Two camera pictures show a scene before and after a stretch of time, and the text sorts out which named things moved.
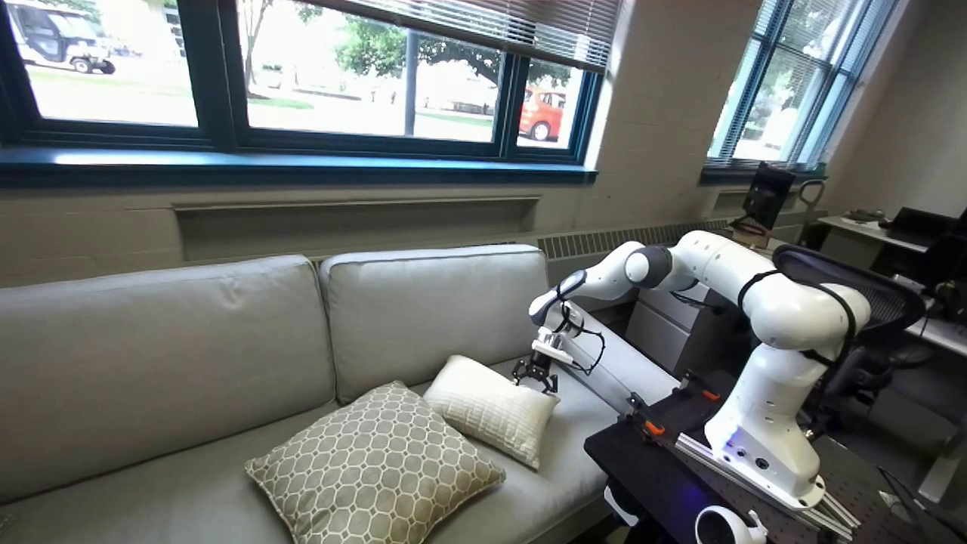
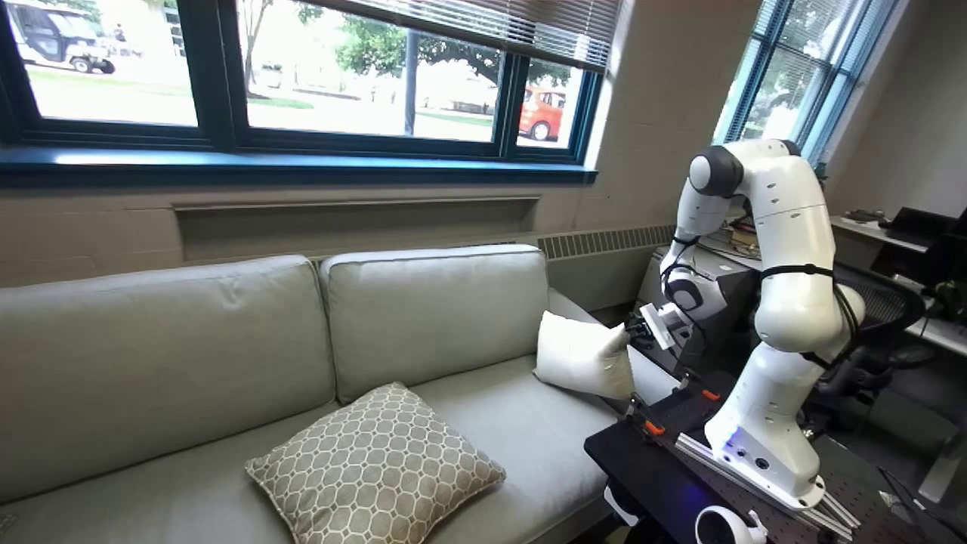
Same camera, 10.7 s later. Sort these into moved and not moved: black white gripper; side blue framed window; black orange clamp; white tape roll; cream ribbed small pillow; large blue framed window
Moved: black white gripper; cream ribbed small pillow
Not moved: large blue framed window; white tape roll; black orange clamp; side blue framed window
